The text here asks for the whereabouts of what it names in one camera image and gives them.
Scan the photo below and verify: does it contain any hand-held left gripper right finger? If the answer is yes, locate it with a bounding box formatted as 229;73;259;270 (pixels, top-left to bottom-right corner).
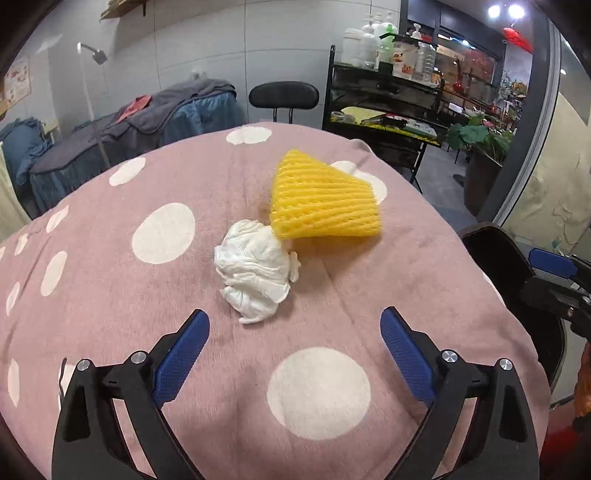
379;306;541;480

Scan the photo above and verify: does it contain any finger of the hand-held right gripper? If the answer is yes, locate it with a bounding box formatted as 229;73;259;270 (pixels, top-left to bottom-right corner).
529;248;591;280
519;276;591;335

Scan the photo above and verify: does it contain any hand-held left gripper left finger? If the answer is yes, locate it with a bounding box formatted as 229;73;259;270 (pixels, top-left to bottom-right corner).
52;309;211;480

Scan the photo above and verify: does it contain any white tissue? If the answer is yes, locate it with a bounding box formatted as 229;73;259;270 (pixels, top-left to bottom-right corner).
213;219;302;325

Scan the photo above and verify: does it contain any yellow foam fruit net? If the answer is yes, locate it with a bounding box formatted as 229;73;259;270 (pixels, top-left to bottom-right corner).
269;148;383;241

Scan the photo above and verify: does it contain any pink polka dot blanket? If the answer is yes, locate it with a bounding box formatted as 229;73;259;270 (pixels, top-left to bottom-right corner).
0;121;552;480

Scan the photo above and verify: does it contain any beige cloth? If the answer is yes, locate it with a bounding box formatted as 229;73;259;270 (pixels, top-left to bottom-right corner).
510;92;591;243

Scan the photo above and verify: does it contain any dark brown planter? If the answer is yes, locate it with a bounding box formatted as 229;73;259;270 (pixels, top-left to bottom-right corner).
464;150;504;216

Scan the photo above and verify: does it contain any green potted plant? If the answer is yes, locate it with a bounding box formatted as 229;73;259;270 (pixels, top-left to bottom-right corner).
445;117;515;161

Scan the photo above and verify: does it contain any red hanging decoration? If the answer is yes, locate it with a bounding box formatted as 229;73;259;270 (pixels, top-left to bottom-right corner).
503;28;533;52

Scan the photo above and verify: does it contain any massage bed with grey cover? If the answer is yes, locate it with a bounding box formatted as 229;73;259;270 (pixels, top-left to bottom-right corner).
30;78;245;208

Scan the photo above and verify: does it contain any clear plastic bottle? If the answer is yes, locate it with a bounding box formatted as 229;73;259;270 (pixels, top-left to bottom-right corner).
416;41;438;83

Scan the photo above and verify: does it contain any white box with food label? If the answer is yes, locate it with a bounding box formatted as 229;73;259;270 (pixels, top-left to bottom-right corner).
392;41;421;79

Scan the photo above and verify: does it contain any red cloth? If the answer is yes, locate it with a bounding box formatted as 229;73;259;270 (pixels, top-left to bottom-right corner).
117;95;152;123

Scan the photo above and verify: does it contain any black metal cart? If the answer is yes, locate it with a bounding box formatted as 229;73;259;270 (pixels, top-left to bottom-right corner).
321;45;446;195

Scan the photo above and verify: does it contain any green capped bottle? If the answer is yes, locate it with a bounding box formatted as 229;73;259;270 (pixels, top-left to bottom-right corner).
376;33;398;72

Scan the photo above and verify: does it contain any massage bed with blue cover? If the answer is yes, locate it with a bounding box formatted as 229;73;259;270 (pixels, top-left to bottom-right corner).
0;117;52;185

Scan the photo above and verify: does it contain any black round chair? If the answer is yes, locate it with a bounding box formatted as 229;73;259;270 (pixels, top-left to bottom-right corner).
248;82;320;125

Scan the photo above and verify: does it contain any white plastic jar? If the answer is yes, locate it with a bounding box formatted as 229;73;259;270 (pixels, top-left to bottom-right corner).
341;28;365;68

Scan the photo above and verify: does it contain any grey floor lamp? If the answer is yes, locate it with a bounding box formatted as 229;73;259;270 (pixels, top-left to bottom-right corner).
76;42;112;169

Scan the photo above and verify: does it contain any wall poster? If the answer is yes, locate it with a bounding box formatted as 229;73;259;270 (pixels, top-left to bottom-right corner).
4;58;33;104

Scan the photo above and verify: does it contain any wooden wall shelf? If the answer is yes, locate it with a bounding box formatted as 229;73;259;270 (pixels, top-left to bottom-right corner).
99;0;149;19

